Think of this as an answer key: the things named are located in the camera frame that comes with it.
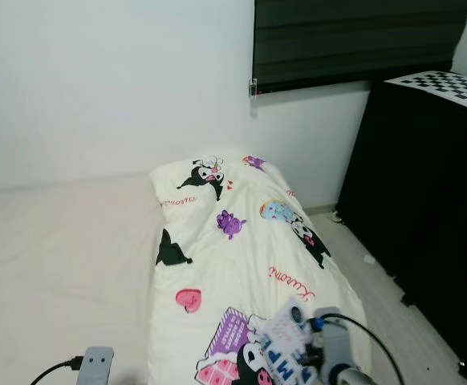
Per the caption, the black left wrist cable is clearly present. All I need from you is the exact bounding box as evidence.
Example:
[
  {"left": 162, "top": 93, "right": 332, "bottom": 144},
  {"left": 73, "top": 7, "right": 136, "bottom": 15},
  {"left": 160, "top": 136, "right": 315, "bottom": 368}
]
[{"left": 30, "top": 358, "right": 86, "bottom": 385}]

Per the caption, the cream bed mattress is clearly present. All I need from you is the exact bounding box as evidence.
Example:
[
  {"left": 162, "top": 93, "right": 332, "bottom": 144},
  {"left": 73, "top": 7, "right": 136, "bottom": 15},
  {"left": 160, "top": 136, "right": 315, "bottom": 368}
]
[{"left": 0, "top": 172, "right": 164, "bottom": 385}]

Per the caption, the dark window blind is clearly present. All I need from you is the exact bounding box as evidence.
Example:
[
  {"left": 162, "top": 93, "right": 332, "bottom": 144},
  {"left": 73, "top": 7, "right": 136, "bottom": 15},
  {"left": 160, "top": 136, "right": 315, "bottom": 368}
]
[{"left": 251, "top": 0, "right": 467, "bottom": 96}]

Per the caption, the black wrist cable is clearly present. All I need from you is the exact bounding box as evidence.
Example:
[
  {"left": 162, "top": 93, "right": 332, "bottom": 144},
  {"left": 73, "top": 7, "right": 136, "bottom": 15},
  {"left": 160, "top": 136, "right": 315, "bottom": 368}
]
[
  {"left": 320, "top": 312, "right": 405, "bottom": 385},
  {"left": 30, "top": 358, "right": 86, "bottom": 385}
]

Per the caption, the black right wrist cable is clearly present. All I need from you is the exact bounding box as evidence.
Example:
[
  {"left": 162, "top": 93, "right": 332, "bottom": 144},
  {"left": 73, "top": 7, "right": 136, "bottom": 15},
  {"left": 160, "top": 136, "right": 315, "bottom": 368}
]
[{"left": 320, "top": 312, "right": 405, "bottom": 385}]

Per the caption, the white book with blue letters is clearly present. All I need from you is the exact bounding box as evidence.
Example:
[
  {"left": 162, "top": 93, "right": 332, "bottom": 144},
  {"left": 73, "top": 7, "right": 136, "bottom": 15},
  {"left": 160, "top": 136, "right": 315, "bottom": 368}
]
[{"left": 253, "top": 300, "right": 323, "bottom": 385}]

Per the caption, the light grey right wrist camera mount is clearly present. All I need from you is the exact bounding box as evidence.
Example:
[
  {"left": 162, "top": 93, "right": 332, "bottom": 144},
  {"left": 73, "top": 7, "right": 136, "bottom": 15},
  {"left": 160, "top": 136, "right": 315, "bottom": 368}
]
[{"left": 311, "top": 306, "right": 355, "bottom": 383}]

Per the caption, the black white checkerboard sheet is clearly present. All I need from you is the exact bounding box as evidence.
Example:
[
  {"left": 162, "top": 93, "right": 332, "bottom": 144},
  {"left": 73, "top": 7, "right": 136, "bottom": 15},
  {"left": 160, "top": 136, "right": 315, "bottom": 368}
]
[{"left": 384, "top": 70, "right": 467, "bottom": 114}]

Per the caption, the black cabinet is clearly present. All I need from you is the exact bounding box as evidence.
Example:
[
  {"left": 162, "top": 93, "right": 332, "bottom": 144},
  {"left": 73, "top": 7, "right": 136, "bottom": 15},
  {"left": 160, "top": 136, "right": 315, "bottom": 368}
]
[{"left": 335, "top": 78, "right": 467, "bottom": 379}]

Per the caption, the cream cartoon print comforter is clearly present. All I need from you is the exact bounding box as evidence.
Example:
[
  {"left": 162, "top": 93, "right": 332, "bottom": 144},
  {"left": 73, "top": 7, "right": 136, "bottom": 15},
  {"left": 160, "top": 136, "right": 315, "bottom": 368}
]
[{"left": 147, "top": 152, "right": 372, "bottom": 385}]

